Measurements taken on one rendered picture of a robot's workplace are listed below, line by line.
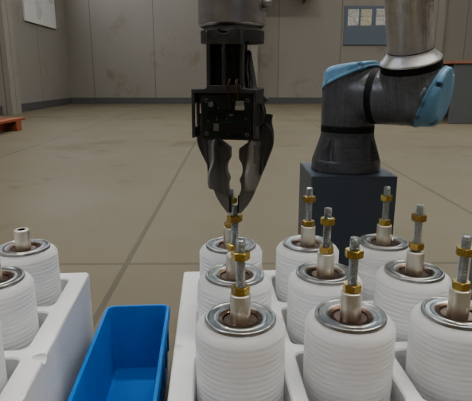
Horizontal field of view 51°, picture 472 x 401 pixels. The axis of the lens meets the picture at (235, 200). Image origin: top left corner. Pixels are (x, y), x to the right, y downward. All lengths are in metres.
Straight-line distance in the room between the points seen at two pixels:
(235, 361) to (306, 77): 9.64
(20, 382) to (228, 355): 0.24
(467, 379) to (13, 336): 0.52
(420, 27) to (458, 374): 0.63
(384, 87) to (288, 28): 9.05
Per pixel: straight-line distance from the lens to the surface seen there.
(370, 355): 0.53
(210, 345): 0.51
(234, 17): 0.55
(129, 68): 10.15
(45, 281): 0.79
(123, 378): 0.91
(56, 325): 0.72
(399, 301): 0.66
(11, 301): 0.67
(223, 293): 0.61
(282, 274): 0.75
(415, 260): 0.68
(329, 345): 0.53
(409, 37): 1.00
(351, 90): 1.06
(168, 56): 10.03
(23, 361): 0.65
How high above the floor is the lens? 0.50
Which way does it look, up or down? 14 degrees down
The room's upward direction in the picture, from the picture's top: straight up
